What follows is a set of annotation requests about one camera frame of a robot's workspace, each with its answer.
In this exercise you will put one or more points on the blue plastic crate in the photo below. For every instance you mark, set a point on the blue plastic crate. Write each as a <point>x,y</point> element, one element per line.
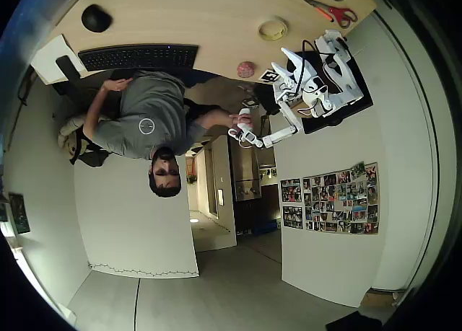
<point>267,227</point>

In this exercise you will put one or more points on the person's left hand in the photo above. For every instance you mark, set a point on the person's left hand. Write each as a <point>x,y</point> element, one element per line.
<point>116,85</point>

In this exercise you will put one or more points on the person's right hand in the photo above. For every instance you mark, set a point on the person's right hand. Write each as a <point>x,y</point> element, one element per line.
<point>239,121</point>

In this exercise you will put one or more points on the pink round object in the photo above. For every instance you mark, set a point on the pink round object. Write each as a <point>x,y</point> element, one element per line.
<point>246,69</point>

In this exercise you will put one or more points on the large photo collage poster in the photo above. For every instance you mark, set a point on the large photo collage poster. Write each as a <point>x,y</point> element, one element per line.
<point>341,197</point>

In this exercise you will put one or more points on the black computer mouse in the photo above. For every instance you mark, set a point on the black computer mouse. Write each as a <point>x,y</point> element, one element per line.
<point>95,18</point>

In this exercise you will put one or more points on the small photo sheet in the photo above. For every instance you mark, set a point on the small photo sheet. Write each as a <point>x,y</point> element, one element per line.
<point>292,217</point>
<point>290,190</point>

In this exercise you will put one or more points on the beige jacket on chair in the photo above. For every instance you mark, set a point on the beige jacket on chair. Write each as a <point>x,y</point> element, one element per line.
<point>70,132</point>

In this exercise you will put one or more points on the beige roll of tape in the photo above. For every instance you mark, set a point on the beige roll of tape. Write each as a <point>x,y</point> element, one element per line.
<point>269,37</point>

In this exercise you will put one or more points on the stainless steel fridge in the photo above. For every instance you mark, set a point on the stainless steel fridge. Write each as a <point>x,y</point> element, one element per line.
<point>247,176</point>

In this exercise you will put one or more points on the person's left forearm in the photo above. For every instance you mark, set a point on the person's left forearm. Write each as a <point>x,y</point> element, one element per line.
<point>94,111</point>

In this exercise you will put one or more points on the black computer keyboard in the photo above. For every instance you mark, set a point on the black computer keyboard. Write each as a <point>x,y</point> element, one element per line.
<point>139,57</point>

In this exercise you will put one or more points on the black and white marker tag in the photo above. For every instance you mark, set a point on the black and white marker tag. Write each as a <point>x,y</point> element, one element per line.
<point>269,76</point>

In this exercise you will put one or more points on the white paper sheet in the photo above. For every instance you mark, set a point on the white paper sheet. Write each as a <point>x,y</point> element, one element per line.
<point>46,57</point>

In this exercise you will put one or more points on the black robot mounting board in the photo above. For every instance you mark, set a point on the black robot mounting board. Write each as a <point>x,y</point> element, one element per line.
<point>362,82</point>

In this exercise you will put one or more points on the brown cardboard box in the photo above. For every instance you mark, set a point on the brown cardboard box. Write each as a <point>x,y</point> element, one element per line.
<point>379,298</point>

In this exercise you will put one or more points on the person's right forearm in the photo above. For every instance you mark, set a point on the person's right forearm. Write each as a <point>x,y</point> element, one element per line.
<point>213,117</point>

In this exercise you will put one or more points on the man in grey t-shirt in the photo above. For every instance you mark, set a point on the man in grey t-shirt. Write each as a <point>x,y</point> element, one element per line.
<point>155,104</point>

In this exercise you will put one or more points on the dark framed wall picture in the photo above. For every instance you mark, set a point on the dark framed wall picture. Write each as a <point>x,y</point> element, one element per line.
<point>18,213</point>

